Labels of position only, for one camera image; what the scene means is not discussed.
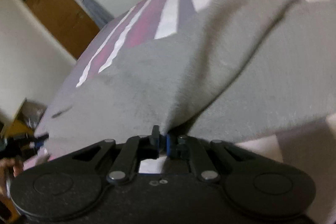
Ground pink striped bed blanket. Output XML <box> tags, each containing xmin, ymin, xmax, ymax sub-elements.
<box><xmin>23</xmin><ymin>0</ymin><xmax>336</xmax><ymax>224</ymax></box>

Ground cardboard box with clutter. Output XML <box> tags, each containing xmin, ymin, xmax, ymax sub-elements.
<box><xmin>1</xmin><ymin>98</ymin><xmax>47</xmax><ymax>138</ymax></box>

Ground grey fleece pants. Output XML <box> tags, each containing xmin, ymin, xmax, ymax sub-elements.
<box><xmin>45</xmin><ymin>0</ymin><xmax>335</xmax><ymax>157</ymax></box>

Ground brown wooden door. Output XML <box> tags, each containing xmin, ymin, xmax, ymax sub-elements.
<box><xmin>23</xmin><ymin>0</ymin><xmax>100</xmax><ymax>59</ymax></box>

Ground person's left hand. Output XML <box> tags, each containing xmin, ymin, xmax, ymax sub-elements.
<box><xmin>0</xmin><ymin>158</ymin><xmax>23</xmax><ymax>198</ymax></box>

